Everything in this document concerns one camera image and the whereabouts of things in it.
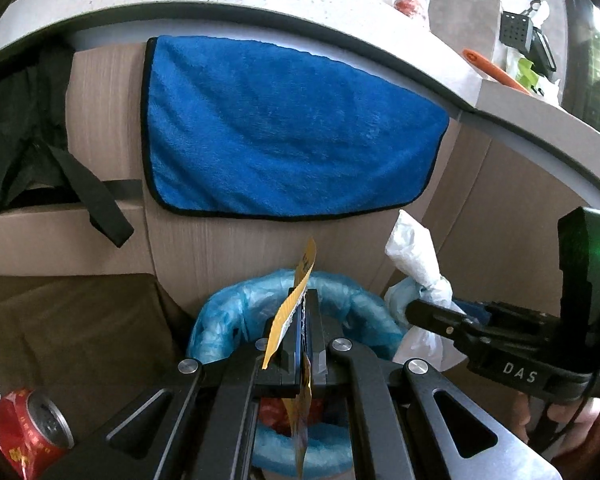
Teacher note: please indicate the yellow packet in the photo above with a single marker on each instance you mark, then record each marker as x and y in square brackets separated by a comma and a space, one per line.
[302, 270]

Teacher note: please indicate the blue towel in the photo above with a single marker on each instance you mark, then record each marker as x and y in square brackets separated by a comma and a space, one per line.
[280, 135]

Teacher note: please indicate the green packet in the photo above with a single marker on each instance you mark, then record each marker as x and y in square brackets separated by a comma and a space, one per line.
[527, 72]

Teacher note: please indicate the red tape roll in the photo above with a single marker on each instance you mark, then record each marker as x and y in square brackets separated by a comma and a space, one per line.
[272, 415]

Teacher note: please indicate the white tissue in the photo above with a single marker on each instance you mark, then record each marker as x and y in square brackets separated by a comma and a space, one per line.
[410, 250]

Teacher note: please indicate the bin with blue bag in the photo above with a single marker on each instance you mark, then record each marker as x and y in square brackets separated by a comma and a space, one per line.
[220, 320]

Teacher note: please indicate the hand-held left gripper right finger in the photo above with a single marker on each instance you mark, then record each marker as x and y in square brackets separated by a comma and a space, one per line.
[316, 355]

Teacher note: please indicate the black perforated holder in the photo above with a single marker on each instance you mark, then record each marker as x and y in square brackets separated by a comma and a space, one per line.
[515, 30]

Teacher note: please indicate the orange drink bottle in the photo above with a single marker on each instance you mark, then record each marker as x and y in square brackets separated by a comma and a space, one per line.
[410, 2]

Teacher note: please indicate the dark gridded panel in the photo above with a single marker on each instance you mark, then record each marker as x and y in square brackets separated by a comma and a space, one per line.
[595, 75]

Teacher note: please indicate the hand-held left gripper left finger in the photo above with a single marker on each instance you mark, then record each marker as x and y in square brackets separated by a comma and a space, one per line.
[291, 360]

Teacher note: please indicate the person's right hand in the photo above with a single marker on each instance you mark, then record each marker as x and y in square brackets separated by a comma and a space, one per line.
[562, 412]

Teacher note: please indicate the crushed red can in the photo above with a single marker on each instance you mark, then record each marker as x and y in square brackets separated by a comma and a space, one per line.
[15, 440]

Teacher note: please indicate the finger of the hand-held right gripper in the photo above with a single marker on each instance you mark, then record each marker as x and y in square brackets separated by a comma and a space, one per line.
[474, 311]
[432, 317]

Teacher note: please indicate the black fabric bag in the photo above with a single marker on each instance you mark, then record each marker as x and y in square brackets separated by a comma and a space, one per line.
[20, 135]

